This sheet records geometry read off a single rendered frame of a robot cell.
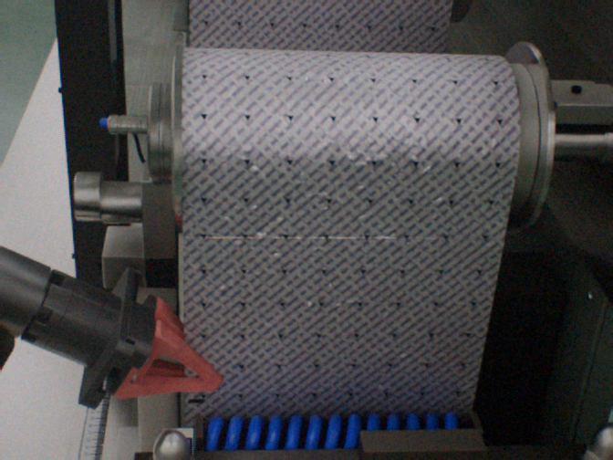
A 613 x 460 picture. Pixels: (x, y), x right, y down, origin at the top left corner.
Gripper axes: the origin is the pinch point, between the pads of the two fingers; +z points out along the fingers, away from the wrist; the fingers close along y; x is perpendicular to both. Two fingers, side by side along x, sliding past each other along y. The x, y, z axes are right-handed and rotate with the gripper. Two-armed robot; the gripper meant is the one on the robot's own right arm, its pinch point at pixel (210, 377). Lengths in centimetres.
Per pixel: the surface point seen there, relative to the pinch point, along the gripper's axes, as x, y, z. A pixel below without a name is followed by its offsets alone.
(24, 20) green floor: -141, -414, -27
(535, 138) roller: 29.0, -1.0, 9.9
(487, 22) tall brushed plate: 29, -43, 19
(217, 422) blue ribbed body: -2.0, 2.2, 1.8
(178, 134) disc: 17.3, 0.5, -12.2
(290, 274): 11.4, 0.3, 0.3
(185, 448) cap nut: -1.1, 7.5, -1.4
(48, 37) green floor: -134, -389, -13
